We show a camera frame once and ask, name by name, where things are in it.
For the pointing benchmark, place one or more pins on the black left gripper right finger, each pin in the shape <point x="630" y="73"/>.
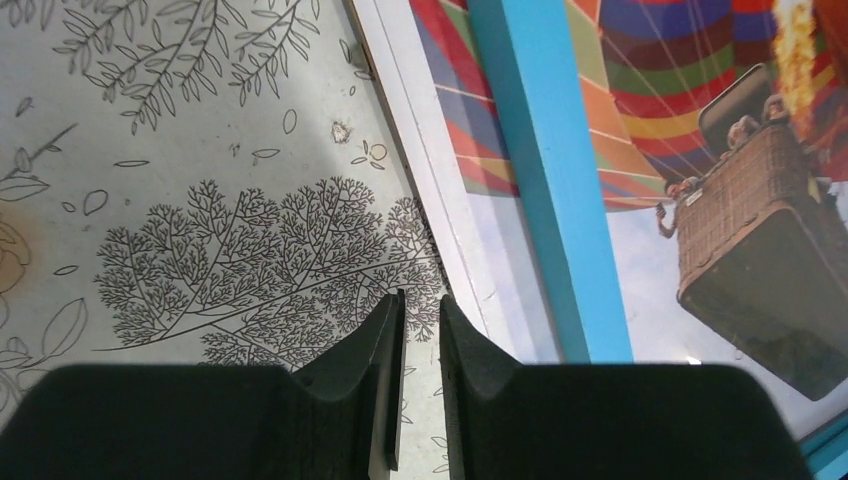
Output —
<point x="509" y="420"/>

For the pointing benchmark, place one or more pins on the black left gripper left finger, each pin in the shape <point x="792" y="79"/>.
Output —
<point x="338" y="417"/>

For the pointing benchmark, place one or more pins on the hot air balloon photo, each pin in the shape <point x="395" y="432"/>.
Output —
<point x="427" y="55"/>

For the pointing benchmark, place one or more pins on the blue wooden picture frame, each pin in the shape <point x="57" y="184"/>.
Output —
<point x="683" y="170"/>

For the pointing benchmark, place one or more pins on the floral patterned table mat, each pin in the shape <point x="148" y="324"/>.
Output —
<point x="206" y="182"/>

